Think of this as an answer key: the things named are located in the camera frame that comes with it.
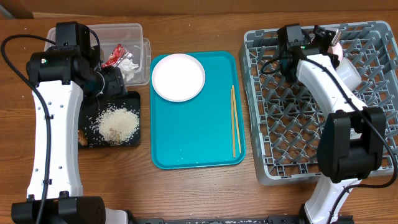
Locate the small white rice bowl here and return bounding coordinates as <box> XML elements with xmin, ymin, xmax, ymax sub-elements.
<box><xmin>328</xmin><ymin>42</ymin><xmax>343</xmax><ymax>61</ymax></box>

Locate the white napkin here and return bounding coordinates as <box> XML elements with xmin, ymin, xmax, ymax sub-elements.
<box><xmin>118</xmin><ymin>53</ymin><xmax>139</xmax><ymax>82</ymax></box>

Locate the red snack wrapper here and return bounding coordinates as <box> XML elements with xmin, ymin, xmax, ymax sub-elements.
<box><xmin>101</xmin><ymin>44</ymin><xmax>127</xmax><ymax>68</ymax></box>

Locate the grey metal bowl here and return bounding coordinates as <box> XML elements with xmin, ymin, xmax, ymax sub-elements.
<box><xmin>336</xmin><ymin>57</ymin><xmax>361</xmax><ymax>91</ymax></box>

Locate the rice pile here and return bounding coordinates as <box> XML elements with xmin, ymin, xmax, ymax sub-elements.
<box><xmin>89</xmin><ymin>105</ymin><xmax>141</xmax><ymax>146</ymax></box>

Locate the golden food scrap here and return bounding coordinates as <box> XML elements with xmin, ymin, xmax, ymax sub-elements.
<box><xmin>78</xmin><ymin>129</ymin><xmax>88</xmax><ymax>147</ymax></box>

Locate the large white plate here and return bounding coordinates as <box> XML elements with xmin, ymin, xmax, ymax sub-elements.
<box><xmin>151</xmin><ymin>54</ymin><xmax>206</xmax><ymax>102</ymax></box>

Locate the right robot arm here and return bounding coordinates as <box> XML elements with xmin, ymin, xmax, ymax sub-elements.
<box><xmin>277</xmin><ymin>24</ymin><xmax>386</xmax><ymax>223</ymax></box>

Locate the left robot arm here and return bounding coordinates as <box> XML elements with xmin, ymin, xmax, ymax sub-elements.
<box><xmin>11</xmin><ymin>44</ymin><xmax>134</xmax><ymax>223</ymax></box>

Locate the grey dishwasher rack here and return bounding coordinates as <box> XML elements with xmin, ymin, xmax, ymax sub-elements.
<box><xmin>239</xmin><ymin>21</ymin><xmax>397</xmax><ymax>185</ymax></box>

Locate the black plastic tray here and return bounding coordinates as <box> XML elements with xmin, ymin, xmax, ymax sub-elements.
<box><xmin>78</xmin><ymin>91</ymin><xmax>141</xmax><ymax>148</ymax></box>

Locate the clear plastic bin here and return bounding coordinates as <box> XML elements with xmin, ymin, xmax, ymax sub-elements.
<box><xmin>45</xmin><ymin>24</ymin><xmax>150</xmax><ymax>86</ymax></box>

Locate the teal serving tray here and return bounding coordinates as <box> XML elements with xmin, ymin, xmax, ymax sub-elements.
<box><xmin>150</xmin><ymin>51</ymin><xmax>246</xmax><ymax>170</ymax></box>

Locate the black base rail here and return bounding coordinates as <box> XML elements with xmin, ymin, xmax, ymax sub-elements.
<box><xmin>133</xmin><ymin>215</ymin><xmax>355</xmax><ymax>224</ymax></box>

